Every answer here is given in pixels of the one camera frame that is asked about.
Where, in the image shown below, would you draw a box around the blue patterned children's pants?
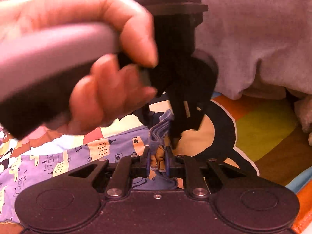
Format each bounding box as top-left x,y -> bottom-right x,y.
0,109 -> 183,223

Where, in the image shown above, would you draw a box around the person's left hand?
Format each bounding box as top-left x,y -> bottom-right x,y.
1,0 -> 158,135

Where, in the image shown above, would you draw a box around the grey lilac blanket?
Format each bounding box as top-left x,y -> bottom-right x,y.
196,0 -> 311,99

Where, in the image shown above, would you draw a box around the colourful monkey print bedsheet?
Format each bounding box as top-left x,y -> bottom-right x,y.
1,94 -> 311,233

